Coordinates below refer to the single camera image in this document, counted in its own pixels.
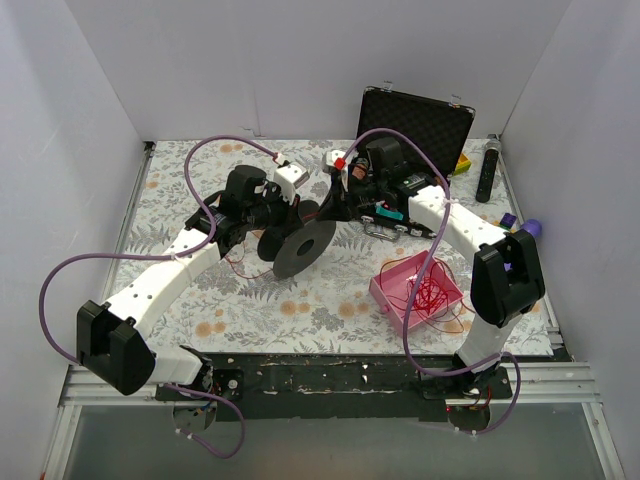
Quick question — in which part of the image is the yellow green toy block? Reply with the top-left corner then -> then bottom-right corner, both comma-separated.
452,153 -> 472,176

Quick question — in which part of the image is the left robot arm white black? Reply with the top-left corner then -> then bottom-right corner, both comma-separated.
76,163 -> 309,400

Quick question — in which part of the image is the black remote control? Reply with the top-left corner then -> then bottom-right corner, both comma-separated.
475,138 -> 501,203

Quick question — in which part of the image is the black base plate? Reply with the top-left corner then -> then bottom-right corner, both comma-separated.
155,353 -> 515,422

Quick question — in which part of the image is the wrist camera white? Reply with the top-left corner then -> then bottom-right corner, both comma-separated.
321,150 -> 349,190
273,163 -> 310,204

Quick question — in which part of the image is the purple cable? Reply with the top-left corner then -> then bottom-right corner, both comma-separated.
38,134 -> 289,459
344,127 -> 522,436

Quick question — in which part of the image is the colourful toy block stack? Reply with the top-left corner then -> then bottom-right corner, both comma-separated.
493,213 -> 517,233

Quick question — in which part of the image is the black poker chip case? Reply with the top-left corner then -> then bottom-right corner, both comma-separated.
353,87 -> 475,238

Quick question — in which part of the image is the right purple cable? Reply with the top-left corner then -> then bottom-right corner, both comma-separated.
344,127 -> 522,436

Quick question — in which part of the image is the floral table mat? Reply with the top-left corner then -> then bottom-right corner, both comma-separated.
95,138 -> 556,357

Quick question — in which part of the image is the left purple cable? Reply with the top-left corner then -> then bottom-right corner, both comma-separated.
38,134 -> 289,459

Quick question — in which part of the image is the teal object in case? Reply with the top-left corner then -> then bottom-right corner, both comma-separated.
376,205 -> 404,221

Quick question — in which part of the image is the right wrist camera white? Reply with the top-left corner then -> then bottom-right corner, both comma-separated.
321,150 -> 349,190

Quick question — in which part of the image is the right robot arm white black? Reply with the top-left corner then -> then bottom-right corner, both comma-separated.
318,129 -> 545,398

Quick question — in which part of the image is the pink open box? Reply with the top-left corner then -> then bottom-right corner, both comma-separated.
369,250 -> 463,335

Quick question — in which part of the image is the black filament spool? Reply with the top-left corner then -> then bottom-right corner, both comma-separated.
257,200 -> 336,279

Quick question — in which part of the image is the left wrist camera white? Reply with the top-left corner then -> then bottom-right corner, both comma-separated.
273,163 -> 310,204

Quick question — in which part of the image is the purple cylindrical toy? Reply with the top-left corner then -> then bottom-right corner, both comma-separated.
521,219 -> 542,238

